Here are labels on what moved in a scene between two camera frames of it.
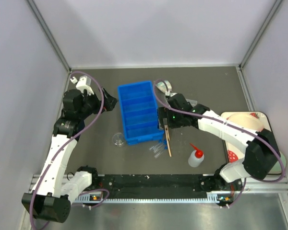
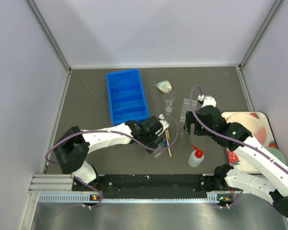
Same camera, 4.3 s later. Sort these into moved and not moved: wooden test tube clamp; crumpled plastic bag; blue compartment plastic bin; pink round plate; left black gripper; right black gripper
Moved: left black gripper; blue compartment plastic bin; right black gripper
Not moved: crumpled plastic bag; pink round plate; wooden test tube clamp
